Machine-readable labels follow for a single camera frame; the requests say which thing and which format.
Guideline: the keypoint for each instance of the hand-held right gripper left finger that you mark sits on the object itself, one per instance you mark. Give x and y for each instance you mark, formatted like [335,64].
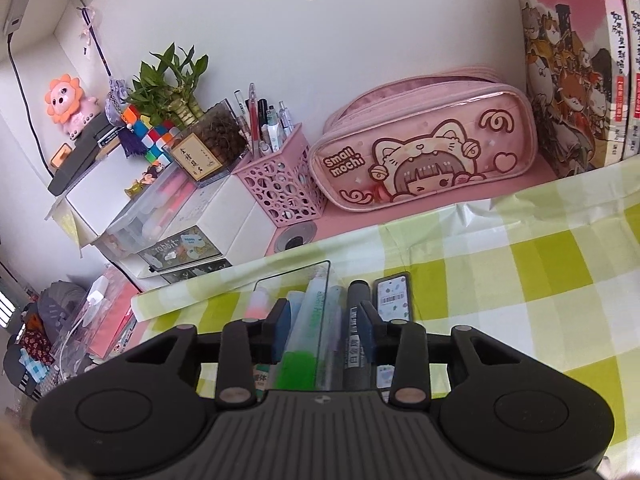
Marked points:
[284,321]

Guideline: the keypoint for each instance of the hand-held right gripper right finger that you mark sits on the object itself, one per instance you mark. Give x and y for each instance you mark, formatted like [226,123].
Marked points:
[368,331]

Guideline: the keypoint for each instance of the green highlighter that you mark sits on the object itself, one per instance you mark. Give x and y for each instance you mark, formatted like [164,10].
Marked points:
[305,340]

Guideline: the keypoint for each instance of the pink slim highlighter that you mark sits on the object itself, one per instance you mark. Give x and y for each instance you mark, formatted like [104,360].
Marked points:
[257,307]

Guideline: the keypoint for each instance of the clear plastic pen box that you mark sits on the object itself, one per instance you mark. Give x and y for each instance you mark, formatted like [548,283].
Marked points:
[320,280]

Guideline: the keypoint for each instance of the black marker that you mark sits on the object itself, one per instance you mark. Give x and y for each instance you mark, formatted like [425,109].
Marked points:
[357,295]

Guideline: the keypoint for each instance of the white printed eraser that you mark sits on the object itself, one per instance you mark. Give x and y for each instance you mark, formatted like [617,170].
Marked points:
[393,297]

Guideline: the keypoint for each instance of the round desk grommet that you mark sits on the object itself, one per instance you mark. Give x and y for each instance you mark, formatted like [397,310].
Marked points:
[295,237]

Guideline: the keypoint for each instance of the white storage boxes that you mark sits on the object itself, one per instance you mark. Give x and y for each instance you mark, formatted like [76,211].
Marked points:
[240,230]

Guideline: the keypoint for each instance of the dark printed notebook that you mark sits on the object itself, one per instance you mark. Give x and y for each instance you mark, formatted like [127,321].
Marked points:
[185,255]

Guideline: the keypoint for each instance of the pink lattice pen holder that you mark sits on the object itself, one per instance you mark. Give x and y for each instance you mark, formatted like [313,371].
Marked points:
[280,190]

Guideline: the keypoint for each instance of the green checked tablecloth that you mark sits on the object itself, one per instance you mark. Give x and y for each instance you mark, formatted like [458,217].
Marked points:
[500,285]

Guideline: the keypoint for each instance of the pink folder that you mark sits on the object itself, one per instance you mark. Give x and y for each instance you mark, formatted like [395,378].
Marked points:
[117,325]

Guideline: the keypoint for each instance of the clear drawer organizer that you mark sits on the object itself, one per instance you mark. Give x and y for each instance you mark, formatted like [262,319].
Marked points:
[150,215]

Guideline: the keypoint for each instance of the white charger plug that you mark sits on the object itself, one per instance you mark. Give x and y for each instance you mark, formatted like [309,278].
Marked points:
[99,291]

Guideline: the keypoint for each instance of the pink cartoon pencil case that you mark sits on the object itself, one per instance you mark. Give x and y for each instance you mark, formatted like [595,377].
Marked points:
[425,150]

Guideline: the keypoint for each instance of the clear vase brown pebbles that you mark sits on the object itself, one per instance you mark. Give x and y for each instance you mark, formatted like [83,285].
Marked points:
[215,140]

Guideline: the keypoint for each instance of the small cartoon figurine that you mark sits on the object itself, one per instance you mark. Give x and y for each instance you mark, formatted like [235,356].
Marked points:
[142,182]

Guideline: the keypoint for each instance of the bunch of pens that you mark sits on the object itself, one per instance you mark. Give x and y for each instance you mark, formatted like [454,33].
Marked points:
[260,120]

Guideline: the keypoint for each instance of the white cardboard box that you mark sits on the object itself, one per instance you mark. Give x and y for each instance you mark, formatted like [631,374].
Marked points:
[107,205]

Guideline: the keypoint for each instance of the grey bag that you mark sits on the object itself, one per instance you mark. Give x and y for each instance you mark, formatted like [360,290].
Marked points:
[62,305]

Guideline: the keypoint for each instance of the colourful puzzle cube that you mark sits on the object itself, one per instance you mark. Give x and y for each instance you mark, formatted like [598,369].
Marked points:
[150,135]

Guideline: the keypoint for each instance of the yellow sticky note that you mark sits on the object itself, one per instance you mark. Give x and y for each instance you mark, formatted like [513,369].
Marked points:
[65,227]

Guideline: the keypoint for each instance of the black box device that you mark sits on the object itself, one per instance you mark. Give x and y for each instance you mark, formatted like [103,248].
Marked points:
[85,160]

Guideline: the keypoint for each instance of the lucky bamboo plant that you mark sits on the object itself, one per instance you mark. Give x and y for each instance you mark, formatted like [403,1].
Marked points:
[172,85]

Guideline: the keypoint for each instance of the small orange gadget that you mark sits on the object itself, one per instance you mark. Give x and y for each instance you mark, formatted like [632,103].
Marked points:
[61,155]

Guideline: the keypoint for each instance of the purple tassel charm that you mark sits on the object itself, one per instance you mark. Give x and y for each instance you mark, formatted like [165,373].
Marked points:
[117,95]

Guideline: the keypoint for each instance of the orange lion toy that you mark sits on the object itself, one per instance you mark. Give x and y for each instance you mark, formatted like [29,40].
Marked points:
[67,105]

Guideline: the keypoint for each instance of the pink illustrated cover book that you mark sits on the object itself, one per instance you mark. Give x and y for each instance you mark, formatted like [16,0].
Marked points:
[565,70]

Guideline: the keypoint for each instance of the white spine book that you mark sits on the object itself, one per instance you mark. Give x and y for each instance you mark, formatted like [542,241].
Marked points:
[635,85]

